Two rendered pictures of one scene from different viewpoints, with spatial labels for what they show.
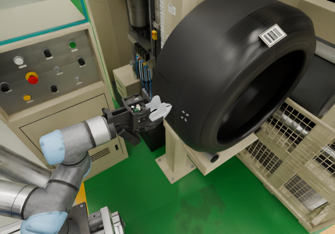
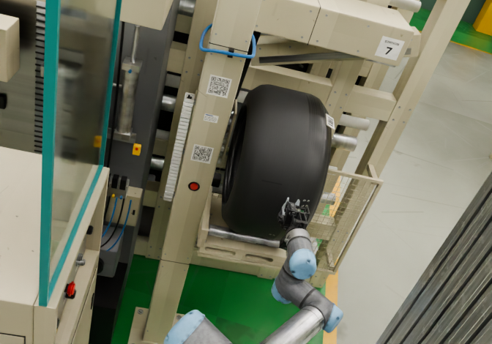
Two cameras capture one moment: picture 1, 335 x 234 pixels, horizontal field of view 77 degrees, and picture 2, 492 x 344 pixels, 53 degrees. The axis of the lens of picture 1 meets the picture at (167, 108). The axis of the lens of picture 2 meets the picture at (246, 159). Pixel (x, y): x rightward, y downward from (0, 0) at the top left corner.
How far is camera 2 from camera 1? 1.42 m
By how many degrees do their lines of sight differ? 51
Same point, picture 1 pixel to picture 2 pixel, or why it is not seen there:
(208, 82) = (319, 167)
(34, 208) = (326, 309)
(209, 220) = not seen: outside the picture
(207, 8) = (278, 114)
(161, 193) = not seen: outside the picture
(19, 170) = not seen: outside the picture
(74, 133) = (307, 244)
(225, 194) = (239, 316)
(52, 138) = (307, 254)
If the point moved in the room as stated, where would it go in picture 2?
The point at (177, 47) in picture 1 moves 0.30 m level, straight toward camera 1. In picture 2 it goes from (277, 152) to (353, 199)
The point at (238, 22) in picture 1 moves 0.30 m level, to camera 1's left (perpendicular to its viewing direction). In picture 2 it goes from (310, 119) to (267, 149)
